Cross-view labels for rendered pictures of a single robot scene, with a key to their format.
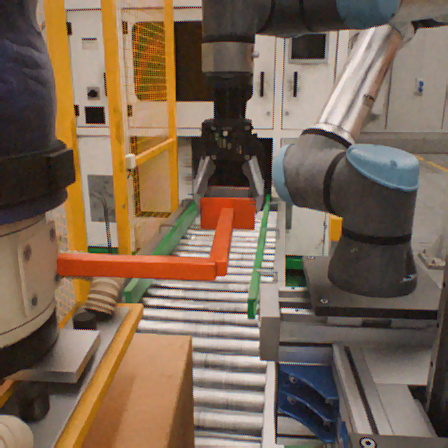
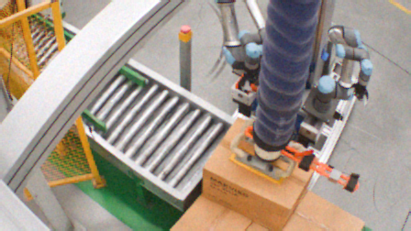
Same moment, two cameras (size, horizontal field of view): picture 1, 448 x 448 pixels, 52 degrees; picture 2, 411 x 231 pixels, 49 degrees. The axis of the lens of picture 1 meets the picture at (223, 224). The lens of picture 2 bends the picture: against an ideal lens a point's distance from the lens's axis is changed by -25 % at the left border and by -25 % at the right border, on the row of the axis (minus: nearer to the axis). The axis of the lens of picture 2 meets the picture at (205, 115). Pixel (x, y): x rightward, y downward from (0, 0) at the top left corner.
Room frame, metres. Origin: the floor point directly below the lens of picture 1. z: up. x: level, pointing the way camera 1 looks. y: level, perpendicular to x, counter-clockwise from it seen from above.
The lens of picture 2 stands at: (0.05, 1.86, 3.87)
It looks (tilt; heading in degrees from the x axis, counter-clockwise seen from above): 57 degrees down; 296
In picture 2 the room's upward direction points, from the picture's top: 2 degrees clockwise
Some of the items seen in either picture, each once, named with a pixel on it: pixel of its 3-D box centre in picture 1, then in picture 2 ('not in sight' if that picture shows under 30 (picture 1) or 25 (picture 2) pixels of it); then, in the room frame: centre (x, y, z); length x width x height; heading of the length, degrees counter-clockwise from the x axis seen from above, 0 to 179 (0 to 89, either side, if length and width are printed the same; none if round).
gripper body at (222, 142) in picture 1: (228, 119); (251, 71); (0.69, -0.01, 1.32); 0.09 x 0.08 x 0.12; 177
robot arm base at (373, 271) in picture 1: (373, 252); not in sight; (0.75, -0.26, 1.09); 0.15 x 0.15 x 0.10
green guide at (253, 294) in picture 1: (269, 237); (79, 38); (2.27, -0.24, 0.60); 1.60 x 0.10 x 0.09; 173
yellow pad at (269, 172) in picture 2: not in sight; (260, 164); (0.44, 0.36, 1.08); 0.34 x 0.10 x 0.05; 176
